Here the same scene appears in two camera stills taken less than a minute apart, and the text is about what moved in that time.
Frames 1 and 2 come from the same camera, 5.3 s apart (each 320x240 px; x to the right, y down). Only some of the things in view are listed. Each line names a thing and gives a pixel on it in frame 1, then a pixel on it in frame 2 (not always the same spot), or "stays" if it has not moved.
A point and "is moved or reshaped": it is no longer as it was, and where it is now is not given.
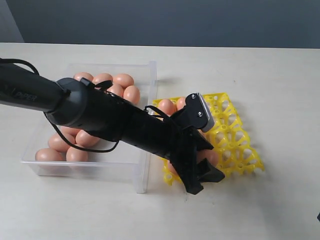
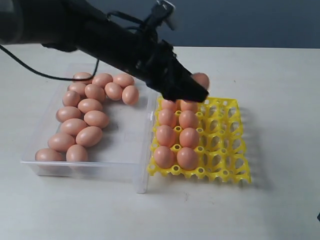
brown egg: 181,103 is moved or reshaped
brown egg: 209,154 is moved or reshaped
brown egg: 101,77 stays
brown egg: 73,154 stays
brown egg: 131,93 stays
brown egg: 171,168 is moved or reshaped
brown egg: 79,75 stays
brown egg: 125,80 stays
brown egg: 84,139 stays
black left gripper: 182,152 → 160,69
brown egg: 116,89 stays
